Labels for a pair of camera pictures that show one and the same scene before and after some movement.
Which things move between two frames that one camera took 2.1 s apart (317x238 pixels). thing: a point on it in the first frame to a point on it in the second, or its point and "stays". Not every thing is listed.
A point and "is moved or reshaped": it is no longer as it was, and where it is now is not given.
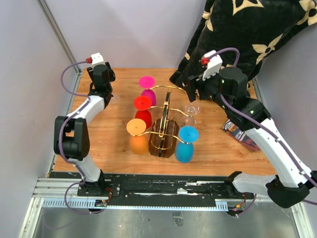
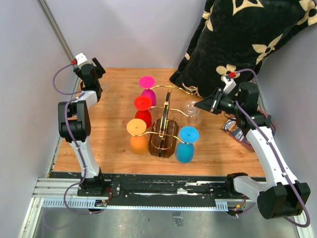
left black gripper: [112, 79] to [99, 70]
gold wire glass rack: [162, 137] stays
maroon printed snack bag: [242, 136] stays
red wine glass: [142, 103] stays
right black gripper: [194, 83] to [210, 103]
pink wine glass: [148, 82] stays
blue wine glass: [184, 150] stays
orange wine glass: [138, 141] stays
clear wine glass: [115, 99] is moved or reshaped
